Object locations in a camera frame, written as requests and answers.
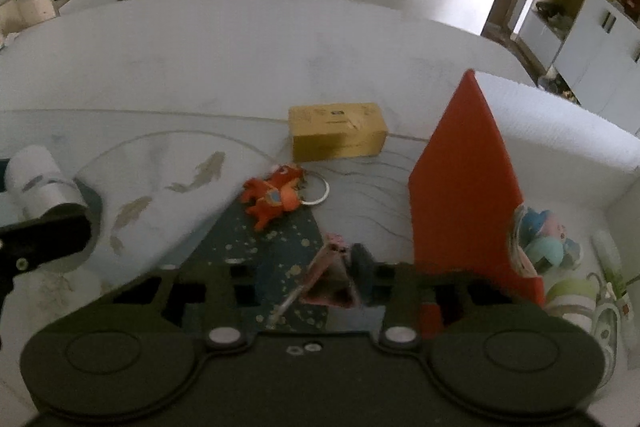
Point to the green tube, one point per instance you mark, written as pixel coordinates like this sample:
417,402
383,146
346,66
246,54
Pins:
607,257

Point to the blue and pink plush toy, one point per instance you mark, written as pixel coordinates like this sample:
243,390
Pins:
545,242

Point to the red and white cardboard box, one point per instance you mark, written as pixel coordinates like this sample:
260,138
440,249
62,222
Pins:
465,187

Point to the white bottle with green cap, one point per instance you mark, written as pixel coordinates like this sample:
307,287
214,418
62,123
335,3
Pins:
570,294

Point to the white bed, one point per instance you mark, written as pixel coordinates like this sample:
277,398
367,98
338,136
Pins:
250,57

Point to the pink pouch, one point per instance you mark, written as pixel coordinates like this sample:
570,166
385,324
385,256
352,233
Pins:
330,282

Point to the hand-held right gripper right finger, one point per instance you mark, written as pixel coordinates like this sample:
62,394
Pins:
361,274

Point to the fish printed blanket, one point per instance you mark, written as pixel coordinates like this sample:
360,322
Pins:
150,167

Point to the white cylindrical container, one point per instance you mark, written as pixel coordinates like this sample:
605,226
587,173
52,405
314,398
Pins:
42,182

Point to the yellow box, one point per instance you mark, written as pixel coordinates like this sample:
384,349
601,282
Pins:
337,132

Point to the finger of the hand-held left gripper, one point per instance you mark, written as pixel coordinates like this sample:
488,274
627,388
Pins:
45,239

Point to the round beige box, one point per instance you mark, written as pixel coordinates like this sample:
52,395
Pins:
37,11

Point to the grey wall cabinet unit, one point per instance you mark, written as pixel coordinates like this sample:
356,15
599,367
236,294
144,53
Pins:
600,37

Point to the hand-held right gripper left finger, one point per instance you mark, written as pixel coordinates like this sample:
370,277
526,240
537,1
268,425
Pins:
220,302

